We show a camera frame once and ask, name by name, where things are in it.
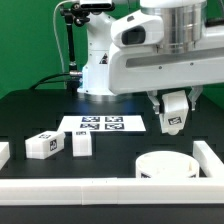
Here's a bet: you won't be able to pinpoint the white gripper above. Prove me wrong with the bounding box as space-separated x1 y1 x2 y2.
108 11 224 114

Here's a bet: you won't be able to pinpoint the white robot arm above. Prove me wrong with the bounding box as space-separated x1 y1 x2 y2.
108 0 224 104

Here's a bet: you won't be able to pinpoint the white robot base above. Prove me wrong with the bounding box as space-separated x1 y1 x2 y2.
77 9 133 102

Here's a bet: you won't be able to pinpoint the white sheet with tags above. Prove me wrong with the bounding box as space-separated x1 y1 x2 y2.
58 115 146 132

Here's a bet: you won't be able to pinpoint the camera on mount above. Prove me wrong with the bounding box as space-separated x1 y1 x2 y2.
80 0 114 12

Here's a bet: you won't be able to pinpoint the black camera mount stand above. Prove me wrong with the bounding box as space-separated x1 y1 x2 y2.
60 3 89 91

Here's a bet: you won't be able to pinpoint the black cables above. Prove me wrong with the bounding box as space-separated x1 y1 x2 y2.
29 70 83 90

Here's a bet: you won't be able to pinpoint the white front wall barrier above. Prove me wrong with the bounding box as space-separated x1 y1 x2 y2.
0 178 224 206

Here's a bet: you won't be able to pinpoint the white cable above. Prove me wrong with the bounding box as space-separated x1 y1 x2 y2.
52 0 81 74

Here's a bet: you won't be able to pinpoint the white left wall barrier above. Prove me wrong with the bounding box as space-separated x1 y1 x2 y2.
0 142 10 170

